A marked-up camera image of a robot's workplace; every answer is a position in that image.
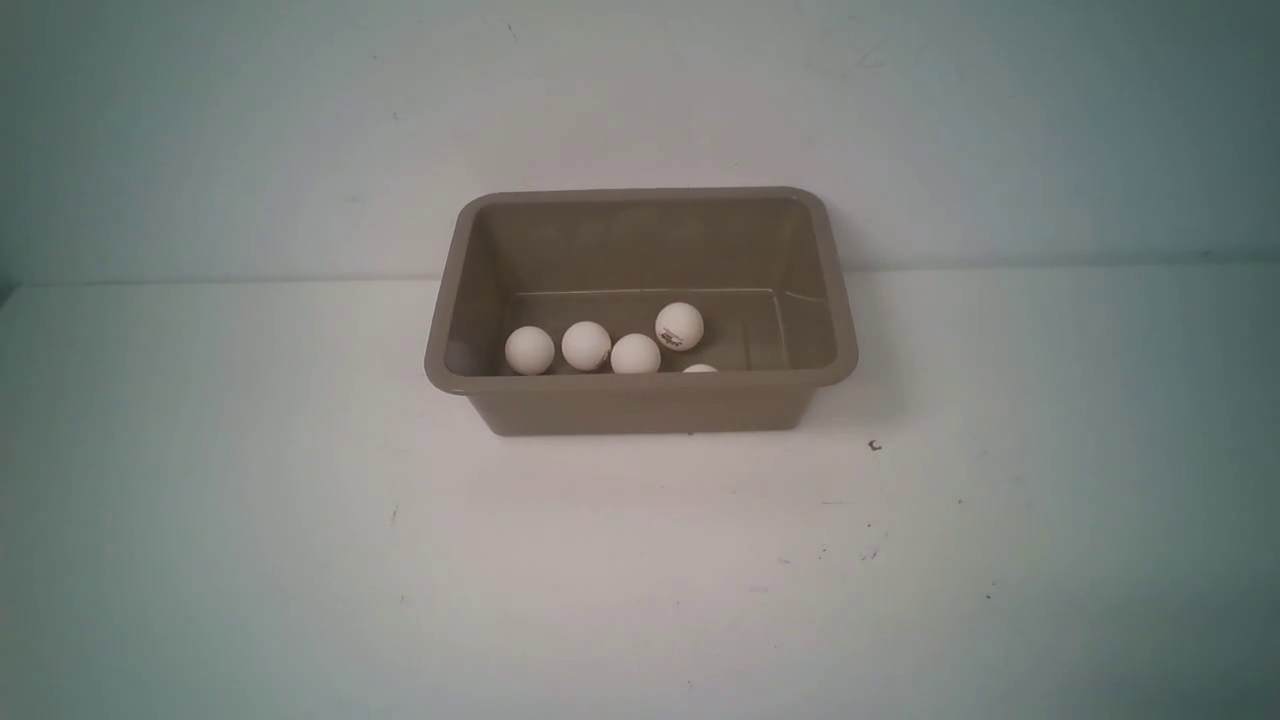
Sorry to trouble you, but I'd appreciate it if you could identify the brown plastic bin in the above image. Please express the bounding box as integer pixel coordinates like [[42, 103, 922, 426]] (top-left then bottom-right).
[[422, 187, 859, 436]]

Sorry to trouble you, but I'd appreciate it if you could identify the white table-tennis ball with logo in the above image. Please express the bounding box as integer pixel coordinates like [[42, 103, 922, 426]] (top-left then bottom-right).
[[504, 325, 556, 375]]

